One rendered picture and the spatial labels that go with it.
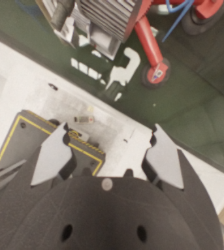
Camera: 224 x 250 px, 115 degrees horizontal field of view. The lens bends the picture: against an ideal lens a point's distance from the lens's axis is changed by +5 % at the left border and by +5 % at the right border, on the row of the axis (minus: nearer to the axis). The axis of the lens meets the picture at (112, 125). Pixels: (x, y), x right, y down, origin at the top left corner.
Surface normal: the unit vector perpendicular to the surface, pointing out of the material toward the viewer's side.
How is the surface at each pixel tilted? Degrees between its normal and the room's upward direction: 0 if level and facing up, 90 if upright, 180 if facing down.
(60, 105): 0
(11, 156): 0
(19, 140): 0
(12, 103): 10
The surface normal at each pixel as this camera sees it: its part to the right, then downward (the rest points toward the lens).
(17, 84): -0.13, 0.03
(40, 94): 0.06, 0.13
